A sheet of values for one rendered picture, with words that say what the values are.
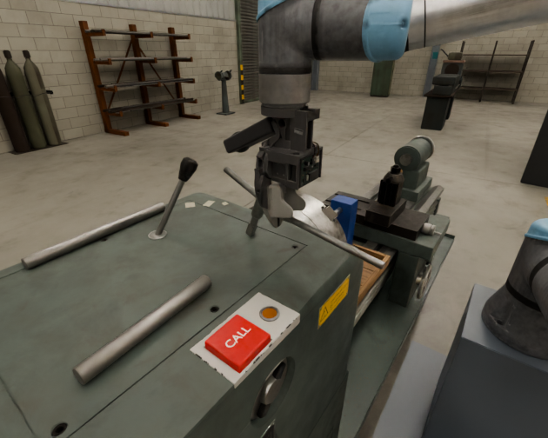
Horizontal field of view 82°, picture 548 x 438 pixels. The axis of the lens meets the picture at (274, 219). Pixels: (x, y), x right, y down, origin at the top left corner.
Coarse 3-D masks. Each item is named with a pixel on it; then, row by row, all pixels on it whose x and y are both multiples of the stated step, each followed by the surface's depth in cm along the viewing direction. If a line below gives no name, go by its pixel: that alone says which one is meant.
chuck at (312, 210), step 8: (304, 200) 84; (312, 200) 85; (312, 208) 82; (320, 208) 83; (312, 216) 80; (320, 216) 81; (320, 224) 79; (328, 224) 81; (336, 224) 83; (328, 232) 80; (336, 232) 82; (344, 240) 84
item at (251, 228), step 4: (256, 200) 58; (256, 204) 58; (256, 208) 58; (260, 208) 58; (252, 212) 59; (256, 212) 59; (260, 212) 59; (252, 216) 61; (256, 216) 59; (260, 216) 60; (252, 220) 61; (256, 220) 61; (248, 224) 62; (252, 224) 61; (256, 224) 62; (248, 228) 63; (252, 228) 62; (256, 228) 63; (248, 232) 63; (252, 232) 63
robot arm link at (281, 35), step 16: (272, 0) 39; (288, 0) 38; (304, 0) 38; (272, 16) 39; (288, 16) 39; (304, 16) 38; (272, 32) 40; (288, 32) 40; (304, 32) 39; (272, 48) 41; (288, 48) 41; (304, 48) 40; (272, 64) 42; (288, 64) 42; (304, 64) 42
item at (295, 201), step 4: (280, 184) 55; (284, 188) 56; (288, 188) 55; (284, 192) 56; (288, 192) 56; (292, 192) 55; (296, 192) 55; (284, 196) 56; (288, 196) 56; (292, 196) 56; (296, 196) 55; (300, 196) 55; (284, 200) 57; (288, 200) 56; (292, 200) 56; (296, 200) 55; (300, 200) 55; (292, 204) 56; (296, 204) 56; (300, 204) 55; (304, 204) 55; (292, 208) 56; (296, 208) 56; (300, 208) 55; (304, 208) 55; (280, 220) 58; (280, 224) 58
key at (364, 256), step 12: (228, 168) 61; (240, 180) 59; (252, 192) 58; (300, 228) 54; (312, 228) 53; (324, 240) 52; (336, 240) 51; (348, 252) 50; (360, 252) 48; (372, 264) 48; (384, 264) 47
